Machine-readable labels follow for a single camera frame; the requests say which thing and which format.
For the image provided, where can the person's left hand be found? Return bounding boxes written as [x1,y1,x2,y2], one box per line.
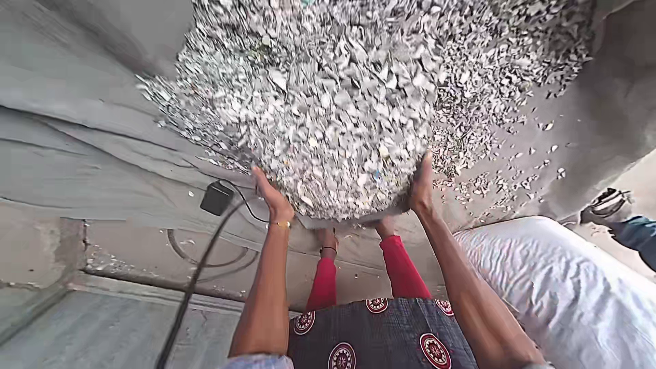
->
[251,165,296,224]

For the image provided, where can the person's right hand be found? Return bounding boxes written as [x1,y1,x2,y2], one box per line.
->
[409,150,434,216]

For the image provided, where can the person's left forearm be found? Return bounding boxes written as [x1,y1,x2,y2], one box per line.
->
[225,220,295,369]

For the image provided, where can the person's right forearm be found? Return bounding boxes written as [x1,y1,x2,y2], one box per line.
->
[415,205,556,369]

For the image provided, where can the black box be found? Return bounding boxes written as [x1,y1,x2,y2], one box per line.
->
[200,181,235,216]

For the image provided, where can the heap of larger white flakes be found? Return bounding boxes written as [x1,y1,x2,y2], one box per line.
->
[240,31,439,221]

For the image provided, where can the person's legs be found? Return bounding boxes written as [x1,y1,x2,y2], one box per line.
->
[306,216,433,312]

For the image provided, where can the pile of small white scraps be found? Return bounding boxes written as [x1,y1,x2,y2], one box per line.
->
[137,0,595,221]

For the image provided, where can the person's body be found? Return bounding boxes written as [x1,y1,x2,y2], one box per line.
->
[288,297,479,369]

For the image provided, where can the white sack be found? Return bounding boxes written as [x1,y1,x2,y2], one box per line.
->
[453,216,656,369]

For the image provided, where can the grey tarp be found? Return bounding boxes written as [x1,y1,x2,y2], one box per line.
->
[0,0,656,308]

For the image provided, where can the thin black cable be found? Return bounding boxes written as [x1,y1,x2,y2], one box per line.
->
[218,179,270,223]

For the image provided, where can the looped grey cable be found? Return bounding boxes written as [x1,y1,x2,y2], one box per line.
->
[167,229,260,284]

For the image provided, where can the thick dark cable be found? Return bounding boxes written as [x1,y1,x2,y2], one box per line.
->
[156,199,248,369]

